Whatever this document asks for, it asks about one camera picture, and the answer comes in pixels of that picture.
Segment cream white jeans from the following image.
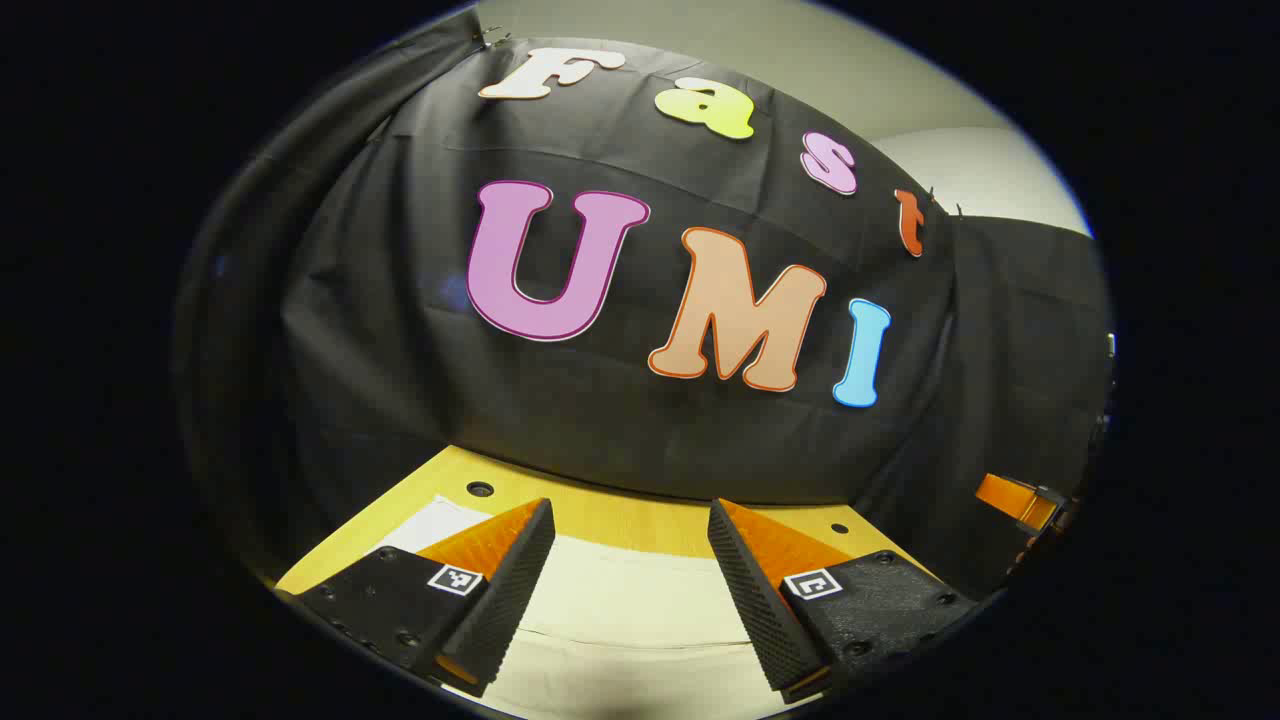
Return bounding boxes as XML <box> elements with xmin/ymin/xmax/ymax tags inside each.
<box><xmin>385</xmin><ymin>495</ymin><xmax>801</xmax><ymax>719</ymax></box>

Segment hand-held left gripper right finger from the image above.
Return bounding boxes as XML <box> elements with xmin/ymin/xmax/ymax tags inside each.
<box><xmin>707</xmin><ymin>498</ymin><xmax>979</xmax><ymax>706</ymax></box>

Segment black backdrop cloth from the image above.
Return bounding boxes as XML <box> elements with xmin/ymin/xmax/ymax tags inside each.
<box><xmin>170</xmin><ymin>10</ymin><xmax>1116</xmax><ymax>601</ymax></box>

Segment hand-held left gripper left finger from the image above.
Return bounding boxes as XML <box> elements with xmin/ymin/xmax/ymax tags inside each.
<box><xmin>275</xmin><ymin>497</ymin><xmax>557</xmax><ymax>699</ymax></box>

